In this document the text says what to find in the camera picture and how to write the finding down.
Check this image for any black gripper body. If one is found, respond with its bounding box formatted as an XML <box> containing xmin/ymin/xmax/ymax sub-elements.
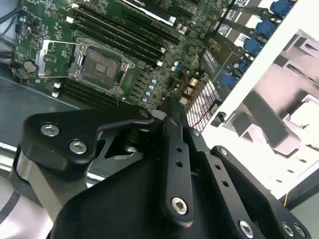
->
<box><xmin>50</xmin><ymin>158</ymin><xmax>237</xmax><ymax>239</ymax></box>

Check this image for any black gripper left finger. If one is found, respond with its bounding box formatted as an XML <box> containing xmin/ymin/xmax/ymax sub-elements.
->
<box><xmin>20</xmin><ymin>97</ymin><xmax>196</xmax><ymax>229</ymax></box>

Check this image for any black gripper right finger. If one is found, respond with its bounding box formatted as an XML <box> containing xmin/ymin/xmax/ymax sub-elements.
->
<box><xmin>171</xmin><ymin>97</ymin><xmax>313</xmax><ymax>239</ymax></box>

